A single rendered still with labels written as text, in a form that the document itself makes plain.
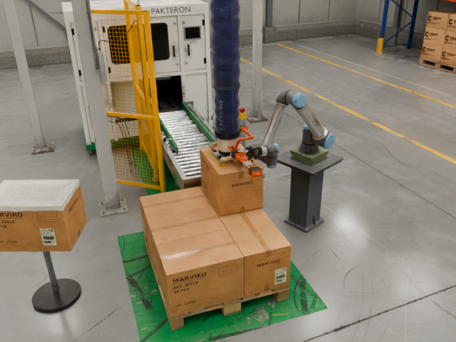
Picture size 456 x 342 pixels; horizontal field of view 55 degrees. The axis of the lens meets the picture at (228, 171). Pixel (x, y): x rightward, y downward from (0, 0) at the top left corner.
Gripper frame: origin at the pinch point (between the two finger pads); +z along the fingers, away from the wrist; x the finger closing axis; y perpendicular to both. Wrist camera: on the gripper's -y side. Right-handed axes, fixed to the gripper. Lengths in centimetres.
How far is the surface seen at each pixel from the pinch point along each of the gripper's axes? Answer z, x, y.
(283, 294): -14, -102, -63
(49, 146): 171, -104, 349
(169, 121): 8, -53, 247
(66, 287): 155, -105, 14
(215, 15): 10, 110, 22
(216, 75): 11, 63, 22
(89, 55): 102, 66, 134
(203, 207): 28, -54, 17
